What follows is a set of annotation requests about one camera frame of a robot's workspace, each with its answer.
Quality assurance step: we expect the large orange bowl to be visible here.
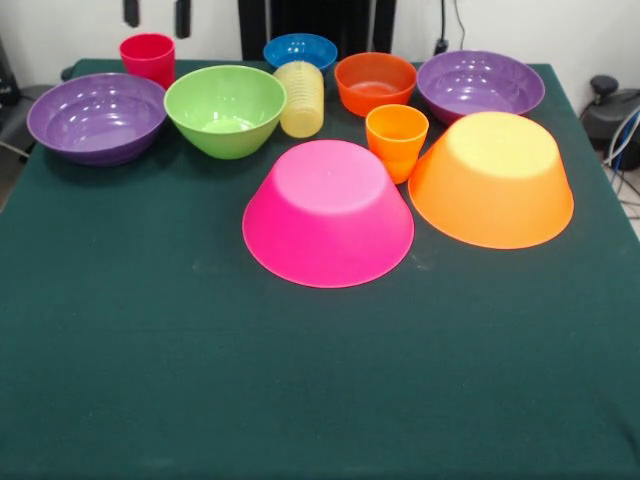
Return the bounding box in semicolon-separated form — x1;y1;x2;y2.
407;111;575;250

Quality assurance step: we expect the pink bowl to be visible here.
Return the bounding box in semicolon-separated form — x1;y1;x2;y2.
241;139;416;290

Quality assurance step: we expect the purple bowl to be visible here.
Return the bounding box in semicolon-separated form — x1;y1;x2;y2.
26;72;169;167
416;50;546;126

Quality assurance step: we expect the red cup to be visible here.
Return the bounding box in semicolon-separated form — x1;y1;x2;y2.
119;32;177;91

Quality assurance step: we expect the blue bowl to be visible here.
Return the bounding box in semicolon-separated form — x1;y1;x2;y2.
263;32;339;74

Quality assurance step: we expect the yellow cup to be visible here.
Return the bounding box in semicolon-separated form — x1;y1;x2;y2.
272;60;327;140

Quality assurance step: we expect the green bowl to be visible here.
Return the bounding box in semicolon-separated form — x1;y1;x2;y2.
163;65;288;161

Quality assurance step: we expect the red-orange bowl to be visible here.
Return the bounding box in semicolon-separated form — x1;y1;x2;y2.
333;52;418;119

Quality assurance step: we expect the dark green table cloth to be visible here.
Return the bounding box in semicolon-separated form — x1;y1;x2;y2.
0;58;640;480

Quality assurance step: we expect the orange cup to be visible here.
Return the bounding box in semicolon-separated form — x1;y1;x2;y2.
364;104;430;185

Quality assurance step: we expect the black wall cable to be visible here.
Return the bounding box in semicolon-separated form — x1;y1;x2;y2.
433;0;466;55

